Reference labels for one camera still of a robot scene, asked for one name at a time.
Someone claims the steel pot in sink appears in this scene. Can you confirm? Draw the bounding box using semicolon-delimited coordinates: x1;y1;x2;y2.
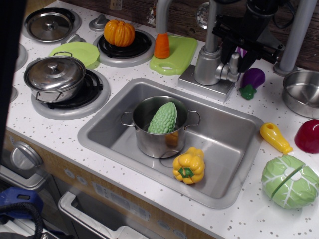
122;95;201;159

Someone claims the yellow squash toy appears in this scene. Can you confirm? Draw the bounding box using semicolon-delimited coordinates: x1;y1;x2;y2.
259;122;293;155

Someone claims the black back right burner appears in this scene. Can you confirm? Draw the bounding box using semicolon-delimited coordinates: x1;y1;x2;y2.
94;30;155;68

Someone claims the silver toy faucet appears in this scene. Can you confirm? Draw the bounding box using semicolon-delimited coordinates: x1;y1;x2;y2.
156;0;240;102

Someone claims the black burner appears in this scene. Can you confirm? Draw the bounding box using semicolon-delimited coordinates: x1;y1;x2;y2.
94;30;155;68
31;70;111;120

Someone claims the grey toy sink basin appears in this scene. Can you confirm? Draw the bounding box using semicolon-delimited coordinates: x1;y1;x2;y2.
78;78;262;209

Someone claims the clear glass knob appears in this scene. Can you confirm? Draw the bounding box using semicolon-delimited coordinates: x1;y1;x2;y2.
195;2;209;29

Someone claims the green bitter gourd toy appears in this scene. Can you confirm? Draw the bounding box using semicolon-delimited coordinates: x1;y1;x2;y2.
147;102;177;134

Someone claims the steel pot with lid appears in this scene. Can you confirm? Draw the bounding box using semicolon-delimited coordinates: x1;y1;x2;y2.
24;55;86;103

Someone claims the orange carrot toy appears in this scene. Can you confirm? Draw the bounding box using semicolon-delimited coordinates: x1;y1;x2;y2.
154;33;170;59

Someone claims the purple eggplant toy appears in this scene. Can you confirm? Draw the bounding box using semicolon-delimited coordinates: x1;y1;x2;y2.
239;68;265;100

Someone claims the green cabbage toy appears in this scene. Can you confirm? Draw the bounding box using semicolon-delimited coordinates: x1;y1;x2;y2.
261;155;319;209

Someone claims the grey oven dial knob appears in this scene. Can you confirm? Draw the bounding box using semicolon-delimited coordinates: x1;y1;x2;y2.
10;141;43;170

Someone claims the black cable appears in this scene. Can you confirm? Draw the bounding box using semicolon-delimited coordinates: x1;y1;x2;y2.
0;201;47;239

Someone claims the purple striped onion toy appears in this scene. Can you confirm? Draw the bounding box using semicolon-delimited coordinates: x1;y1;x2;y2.
236;47;247;58

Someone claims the silver oven door handle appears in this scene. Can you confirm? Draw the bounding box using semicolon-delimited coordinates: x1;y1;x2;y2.
58;191;147;239

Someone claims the grey knob behind plate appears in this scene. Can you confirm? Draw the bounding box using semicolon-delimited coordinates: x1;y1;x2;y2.
61;34;86;45

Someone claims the dark foreground robot arm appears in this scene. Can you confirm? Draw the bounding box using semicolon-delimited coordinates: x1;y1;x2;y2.
0;0;283;164

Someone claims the left edge burner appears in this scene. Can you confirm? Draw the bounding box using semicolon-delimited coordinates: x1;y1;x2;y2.
15;44;28;71

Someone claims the green plastic plate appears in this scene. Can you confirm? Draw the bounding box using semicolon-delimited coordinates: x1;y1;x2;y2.
49;42;100;69

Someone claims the green cutting board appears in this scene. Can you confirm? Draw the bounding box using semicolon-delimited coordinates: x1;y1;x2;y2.
150;35;197;75

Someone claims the blue clamp object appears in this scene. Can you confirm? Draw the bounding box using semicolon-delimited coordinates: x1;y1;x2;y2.
0;187;44;219

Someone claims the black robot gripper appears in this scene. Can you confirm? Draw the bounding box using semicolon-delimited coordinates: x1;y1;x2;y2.
212;0;284;73

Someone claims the silver faucet lever handle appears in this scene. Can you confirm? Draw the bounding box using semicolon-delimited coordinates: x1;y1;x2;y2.
228;52;241;75

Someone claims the red apple half toy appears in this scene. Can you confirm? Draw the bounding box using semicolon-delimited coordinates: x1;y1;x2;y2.
294;119;319;154

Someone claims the steel bowl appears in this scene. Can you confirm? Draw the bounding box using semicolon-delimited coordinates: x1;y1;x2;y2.
282;70;319;119

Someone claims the steel pan lid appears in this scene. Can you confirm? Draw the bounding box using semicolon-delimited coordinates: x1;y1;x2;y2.
26;12;73;42

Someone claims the black front burner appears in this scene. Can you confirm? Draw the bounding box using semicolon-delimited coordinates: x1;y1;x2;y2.
31;70;111;120

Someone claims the grey vertical post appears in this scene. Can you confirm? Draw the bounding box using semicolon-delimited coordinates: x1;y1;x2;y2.
273;0;317;76

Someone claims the orange pumpkin toy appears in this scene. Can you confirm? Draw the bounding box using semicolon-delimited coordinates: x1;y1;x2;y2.
104;19;135;47

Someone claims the yellow bell pepper toy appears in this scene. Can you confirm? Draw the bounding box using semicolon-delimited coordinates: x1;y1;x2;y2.
172;147;205;185

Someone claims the grey stove knob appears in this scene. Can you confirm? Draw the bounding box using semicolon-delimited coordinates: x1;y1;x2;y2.
89;14;109;31

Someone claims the grey knob front left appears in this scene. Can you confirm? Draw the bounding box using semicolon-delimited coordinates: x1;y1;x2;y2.
10;86;18;102

